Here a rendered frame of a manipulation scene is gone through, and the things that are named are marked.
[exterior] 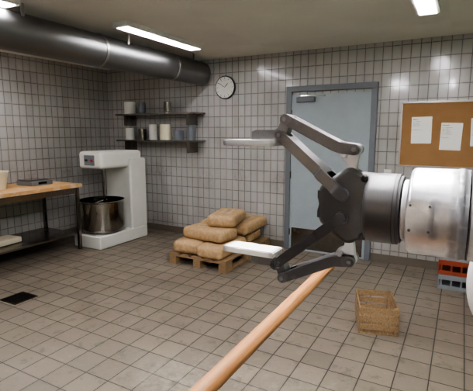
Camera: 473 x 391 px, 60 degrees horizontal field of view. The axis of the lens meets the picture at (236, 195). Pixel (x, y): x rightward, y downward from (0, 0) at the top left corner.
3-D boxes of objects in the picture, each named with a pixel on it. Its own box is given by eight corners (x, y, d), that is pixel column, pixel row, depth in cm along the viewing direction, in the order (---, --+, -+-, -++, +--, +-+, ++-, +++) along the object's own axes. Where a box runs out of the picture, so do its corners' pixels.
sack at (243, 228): (246, 237, 508) (246, 225, 505) (222, 233, 526) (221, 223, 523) (267, 225, 560) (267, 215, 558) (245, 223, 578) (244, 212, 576)
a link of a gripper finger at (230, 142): (274, 146, 48) (274, 140, 47) (222, 145, 51) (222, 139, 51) (284, 145, 50) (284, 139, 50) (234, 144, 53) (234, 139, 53)
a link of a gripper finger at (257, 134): (290, 140, 47) (291, 113, 47) (251, 140, 50) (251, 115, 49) (295, 140, 49) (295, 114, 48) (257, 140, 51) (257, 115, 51)
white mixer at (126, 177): (102, 251, 544) (97, 152, 524) (69, 245, 575) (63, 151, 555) (152, 235, 630) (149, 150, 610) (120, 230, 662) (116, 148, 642)
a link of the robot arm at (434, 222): (464, 273, 37) (394, 263, 40) (464, 248, 45) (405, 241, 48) (472, 172, 36) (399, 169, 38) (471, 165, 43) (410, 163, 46)
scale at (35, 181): (32, 186, 515) (32, 181, 513) (16, 185, 530) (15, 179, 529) (53, 184, 541) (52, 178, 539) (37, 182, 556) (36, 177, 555)
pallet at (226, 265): (226, 274, 460) (226, 261, 458) (169, 263, 498) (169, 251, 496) (270, 247, 564) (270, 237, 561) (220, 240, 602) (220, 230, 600)
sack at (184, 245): (198, 256, 476) (197, 243, 474) (171, 252, 491) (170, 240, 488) (221, 243, 533) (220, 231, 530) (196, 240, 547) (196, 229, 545)
